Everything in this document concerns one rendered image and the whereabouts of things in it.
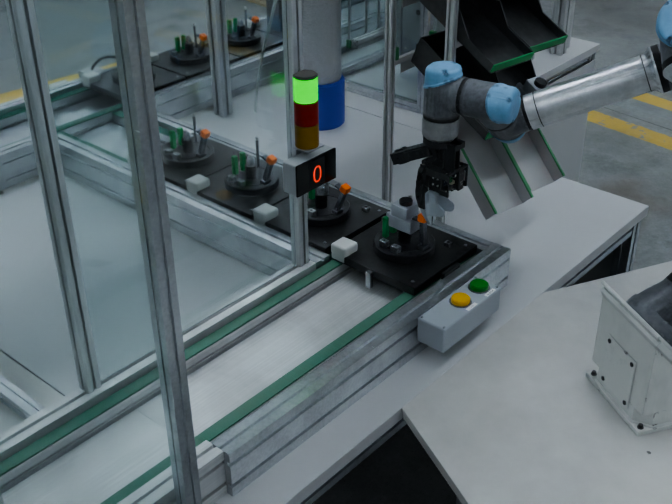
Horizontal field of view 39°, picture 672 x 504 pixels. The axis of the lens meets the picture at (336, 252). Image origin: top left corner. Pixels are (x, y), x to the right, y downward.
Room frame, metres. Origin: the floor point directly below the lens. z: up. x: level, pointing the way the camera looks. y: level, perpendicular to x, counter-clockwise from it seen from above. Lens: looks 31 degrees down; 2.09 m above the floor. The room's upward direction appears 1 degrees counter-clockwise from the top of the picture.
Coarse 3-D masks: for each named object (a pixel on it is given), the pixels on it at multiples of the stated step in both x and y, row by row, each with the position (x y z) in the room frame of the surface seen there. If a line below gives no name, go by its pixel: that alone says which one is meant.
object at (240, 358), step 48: (288, 288) 1.72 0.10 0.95; (336, 288) 1.77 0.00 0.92; (384, 288) 1.77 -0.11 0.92; (192, 336) 1.53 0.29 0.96; (240, 336) 1.59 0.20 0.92; (288, 336) 1.59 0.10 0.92; (336, 336) 1.59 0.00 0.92; (192, 384) 1.44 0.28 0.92; (240, 384) 1.44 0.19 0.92; (288, 384) 1.40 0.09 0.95
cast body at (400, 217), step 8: (400, 200) 1.85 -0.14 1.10; (408, 200) 1.85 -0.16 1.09; (392, 208) 1.85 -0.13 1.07; (400, 208) 1.84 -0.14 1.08; (408, 208) 1.83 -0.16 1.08; (416, 208) 1.85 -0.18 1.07; (392, 216) 1.85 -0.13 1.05; (400, 216) 1.84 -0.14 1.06; (408, 216) 1.83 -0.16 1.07; (392, 224) 1.85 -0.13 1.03; (400, 224) 1.84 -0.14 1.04; (408, 224) 1.82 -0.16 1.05; (416, 224) 1.83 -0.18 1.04; (408, 232) 1.82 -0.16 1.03
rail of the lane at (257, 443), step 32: (480, 256) 1.83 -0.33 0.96; (448, 288) 1.70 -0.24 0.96; (384, 320) 1.58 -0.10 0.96; (416, 320) 1.59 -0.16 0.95; (352, 352) 1.48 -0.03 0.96; (384, 352) 1.51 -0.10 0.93; (416, 352) 1.59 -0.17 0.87; (320, 384) 1.38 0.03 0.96; (352, 384) 1.44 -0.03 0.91; (256, 416) 1.29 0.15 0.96; (288, 416) 1.30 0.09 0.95; (320, 416) 1.37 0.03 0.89; (224, 448) 1.21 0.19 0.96; (256, 448) 1.24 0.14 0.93; (288, 448) 1.30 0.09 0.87
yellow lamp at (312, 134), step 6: (294, 126) 1.79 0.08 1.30; (318, 126) 1.78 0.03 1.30; (300, 132) 1.77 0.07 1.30; (306, 132) 1.76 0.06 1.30; (312, 132) 1.77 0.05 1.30; (318, 132) 1.78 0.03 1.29; (300, 138) 1.77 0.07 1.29; (306, 138) 1.76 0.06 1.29; (312, 138) 1.77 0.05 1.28; (318, 138) 1.78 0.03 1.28; (300, 144) 1.77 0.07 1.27; (306, 144) 1.76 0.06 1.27; (312, 144) 1.77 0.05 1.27; (318, 144) 1.78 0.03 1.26
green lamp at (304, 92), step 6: (294, 78) 1.78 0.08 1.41; (294, 84) 1.78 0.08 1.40; (300, 84) 1.77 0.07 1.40; (306, 84) 1.76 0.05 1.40; (312, 84) 1.77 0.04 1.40; (294, 90) 1.78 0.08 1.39; (300, 90) 1.77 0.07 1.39; (306, 90) 1.76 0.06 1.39; (312, 90) 1.77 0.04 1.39; (294, 96) 1.78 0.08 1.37; (300, 96) 1.77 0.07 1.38; (306, 96) 1.76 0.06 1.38; (312, 96) 1.77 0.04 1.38; (300, 102) 1.77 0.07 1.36; (306, 102) 1.76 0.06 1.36; (312, 102) 1.77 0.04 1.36
